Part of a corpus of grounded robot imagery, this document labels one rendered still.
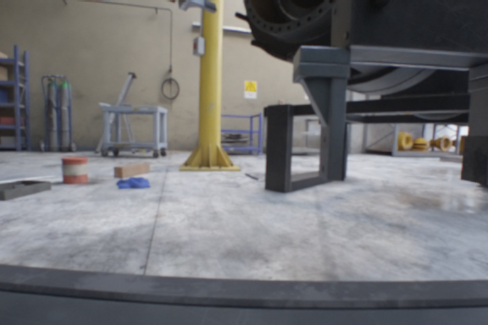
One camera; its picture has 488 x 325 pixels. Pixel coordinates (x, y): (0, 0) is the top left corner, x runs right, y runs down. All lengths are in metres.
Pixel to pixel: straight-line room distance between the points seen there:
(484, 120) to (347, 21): 0.14
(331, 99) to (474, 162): 0.14
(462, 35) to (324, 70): 0.11
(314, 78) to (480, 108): 0.15
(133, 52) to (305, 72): 6.71
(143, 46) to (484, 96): 6.78
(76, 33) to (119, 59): 1.07
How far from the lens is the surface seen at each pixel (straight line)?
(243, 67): 6.99
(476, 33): 0.27
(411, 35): 0.23
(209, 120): 3.11
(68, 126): 6.47
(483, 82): 0.29
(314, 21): 0.66
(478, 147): 0.29
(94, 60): 6.99
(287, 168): 1.84
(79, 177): 2.33
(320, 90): 0.22
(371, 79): 0.92
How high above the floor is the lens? 0.39
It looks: 5 degrees down
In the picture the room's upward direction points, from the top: 2 degrees clockwise
